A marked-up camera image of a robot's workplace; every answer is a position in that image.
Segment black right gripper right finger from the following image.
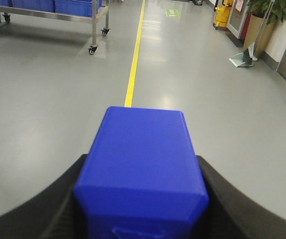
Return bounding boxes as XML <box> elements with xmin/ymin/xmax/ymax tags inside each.
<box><xmin>196</xmin><ymin>155</ymin><xmax>286</xmax><ymax>239</ymax></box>

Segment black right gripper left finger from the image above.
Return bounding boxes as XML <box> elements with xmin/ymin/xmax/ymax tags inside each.
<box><xmin>0</xmin><ymin>154</ymin><xmax>87</xmax><ymax>239</ymax></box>

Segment blue plastic parts container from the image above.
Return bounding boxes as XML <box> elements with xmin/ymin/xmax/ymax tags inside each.
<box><xmin>73</xmin><ymin>106</ymin><xmax>209</xmax><ymax>239</ymax></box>

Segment grey dustpan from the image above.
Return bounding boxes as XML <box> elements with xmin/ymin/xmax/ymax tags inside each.
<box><xmin>228</xmin><ymin>42</ymin><xmax>258</xmax><ymax>67</ymax></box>

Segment yellow mop bucket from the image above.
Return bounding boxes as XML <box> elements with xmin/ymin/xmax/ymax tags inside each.
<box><xmin>213</xmin><ymin>0</ymin><xmax>234</xmax><ymax>30</ymax></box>

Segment stainless steel cart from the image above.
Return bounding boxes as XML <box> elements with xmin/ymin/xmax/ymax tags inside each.
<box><xmin>0</xmin><ymin>0</ymin><xmax>110</xmax><ymax>55</ymax></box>

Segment potted green plant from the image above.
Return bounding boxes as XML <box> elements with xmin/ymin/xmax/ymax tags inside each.
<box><xmin>244</xmin><ymin>0</ymin><xmax>286</xmax><ymax>61</ymax></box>

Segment blue crate on cart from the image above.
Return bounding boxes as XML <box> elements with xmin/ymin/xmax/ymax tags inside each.
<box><xmin>54</xmin><ymin>0</ymin><xmax>93</xmax><ymax>17</ymax></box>

